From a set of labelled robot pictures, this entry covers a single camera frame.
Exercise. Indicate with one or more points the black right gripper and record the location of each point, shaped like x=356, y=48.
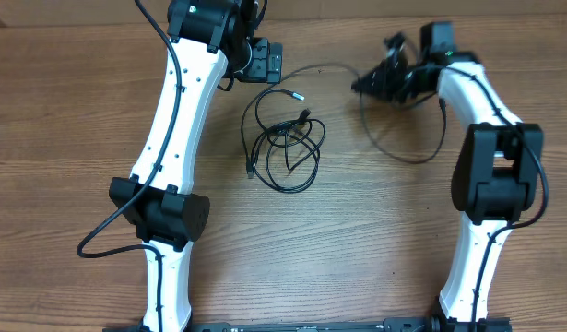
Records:
x=384, y=83

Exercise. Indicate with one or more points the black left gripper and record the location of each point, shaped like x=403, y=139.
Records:
x=261, y=71

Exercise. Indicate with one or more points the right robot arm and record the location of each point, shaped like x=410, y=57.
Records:
x=498, y=184

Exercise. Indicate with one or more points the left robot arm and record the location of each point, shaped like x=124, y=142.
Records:
x=206, y=41

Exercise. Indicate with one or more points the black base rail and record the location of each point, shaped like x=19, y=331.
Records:
x=306, y=326

